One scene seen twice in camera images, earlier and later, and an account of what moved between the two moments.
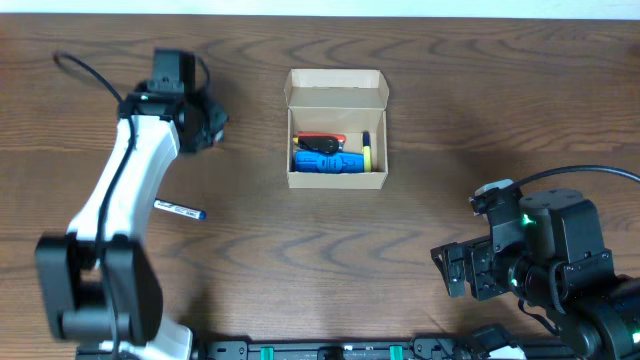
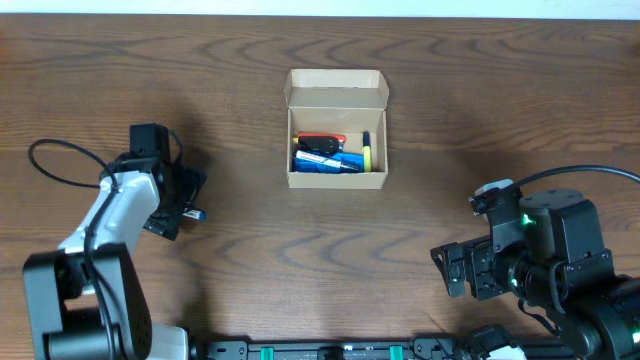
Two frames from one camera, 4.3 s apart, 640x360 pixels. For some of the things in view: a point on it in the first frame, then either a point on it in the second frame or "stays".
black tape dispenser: x=321 y=144 stays
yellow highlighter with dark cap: x=366 y=150 stays
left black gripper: x=219 y=116 → x=170 y=216
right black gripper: x=479 y=254 stays
